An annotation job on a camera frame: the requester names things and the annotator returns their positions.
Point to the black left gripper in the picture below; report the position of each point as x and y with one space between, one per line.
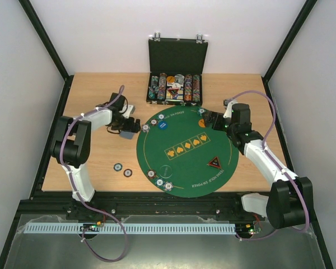
130 127

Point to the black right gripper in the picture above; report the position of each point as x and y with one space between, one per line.
213 120

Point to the grey chips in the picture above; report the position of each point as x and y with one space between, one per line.
145 128

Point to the blue patterned card deck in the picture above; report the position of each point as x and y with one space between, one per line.
126 135

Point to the teal poker chip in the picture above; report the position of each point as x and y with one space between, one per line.
118 167

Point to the triangular all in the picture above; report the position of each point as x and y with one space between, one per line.
215 163
172 92

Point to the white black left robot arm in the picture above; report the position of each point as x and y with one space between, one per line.
71 143

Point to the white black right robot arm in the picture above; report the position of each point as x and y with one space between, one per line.
290 197

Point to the orange big blind button on mat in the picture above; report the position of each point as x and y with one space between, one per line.
201 123

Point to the blue small blind button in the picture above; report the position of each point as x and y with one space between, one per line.
162 125

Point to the chip row in case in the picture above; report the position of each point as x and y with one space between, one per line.
161 86
188 87
153 87
196 88

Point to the leftmost chip row in case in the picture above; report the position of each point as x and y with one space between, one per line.
153 87

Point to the triangular all in button in case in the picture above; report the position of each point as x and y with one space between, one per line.
172 92

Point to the white dealer button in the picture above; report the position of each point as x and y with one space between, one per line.
176 86

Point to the round green poker mat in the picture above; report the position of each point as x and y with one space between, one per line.
187 148

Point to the clear glass dealer puck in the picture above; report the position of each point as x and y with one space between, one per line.
165 171

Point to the orange big blind button in case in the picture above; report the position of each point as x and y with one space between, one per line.
170 79

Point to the black poker chip case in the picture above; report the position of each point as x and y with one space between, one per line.
177 57

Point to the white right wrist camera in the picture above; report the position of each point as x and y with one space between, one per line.
228 103

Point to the black aluminium frame post left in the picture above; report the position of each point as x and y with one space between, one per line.
44 37

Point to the black aluminium frame post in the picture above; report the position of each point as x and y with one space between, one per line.
44 37
288 40

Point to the white slotted cable duct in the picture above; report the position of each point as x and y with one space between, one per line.
131 229

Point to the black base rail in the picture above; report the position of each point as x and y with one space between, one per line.
220 206

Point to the black aluminium frame post right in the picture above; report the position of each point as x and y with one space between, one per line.
288 40

